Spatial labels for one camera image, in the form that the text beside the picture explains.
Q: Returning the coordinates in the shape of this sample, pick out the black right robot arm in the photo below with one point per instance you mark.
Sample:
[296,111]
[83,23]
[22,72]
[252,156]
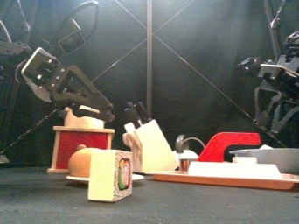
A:
[278,26]

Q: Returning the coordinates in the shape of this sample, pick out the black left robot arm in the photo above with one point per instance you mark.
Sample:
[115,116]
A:
[11,48]

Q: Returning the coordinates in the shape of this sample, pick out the white toy top piece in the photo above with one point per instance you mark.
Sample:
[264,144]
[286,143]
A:
[79,119]

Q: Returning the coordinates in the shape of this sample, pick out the small white cylinder piece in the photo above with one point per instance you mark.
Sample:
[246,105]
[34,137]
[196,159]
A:
[244,159]

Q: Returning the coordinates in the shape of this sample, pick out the white sushi roll piece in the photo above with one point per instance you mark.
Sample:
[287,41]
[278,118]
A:
[108,175]

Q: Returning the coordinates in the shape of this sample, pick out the red wooden toy box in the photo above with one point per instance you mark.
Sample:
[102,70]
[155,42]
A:
[78,144]

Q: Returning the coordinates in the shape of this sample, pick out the grey bowl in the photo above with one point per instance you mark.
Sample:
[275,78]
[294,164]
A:
[276,159]

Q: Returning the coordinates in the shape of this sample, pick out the red white toy iron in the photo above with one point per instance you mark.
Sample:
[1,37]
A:
[230,145]

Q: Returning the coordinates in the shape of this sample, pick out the wooden toy bun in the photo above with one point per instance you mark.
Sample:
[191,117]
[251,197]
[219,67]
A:
[80,162]

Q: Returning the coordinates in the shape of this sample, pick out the white toy knife block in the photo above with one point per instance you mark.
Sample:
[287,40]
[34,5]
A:
[154,148]

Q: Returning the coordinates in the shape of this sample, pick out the small silver toy kettle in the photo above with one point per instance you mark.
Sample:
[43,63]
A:
[187,157]

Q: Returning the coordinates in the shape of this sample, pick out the small white plate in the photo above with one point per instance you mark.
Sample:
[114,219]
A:
[136,177]

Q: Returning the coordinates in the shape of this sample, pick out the orange wooden tray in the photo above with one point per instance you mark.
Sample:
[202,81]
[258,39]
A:
[218,180]

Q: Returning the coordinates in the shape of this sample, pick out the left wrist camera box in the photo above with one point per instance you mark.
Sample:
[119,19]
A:
[71,40]

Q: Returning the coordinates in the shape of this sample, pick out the vertical metal frame pole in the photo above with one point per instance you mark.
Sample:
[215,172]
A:
[148,58]

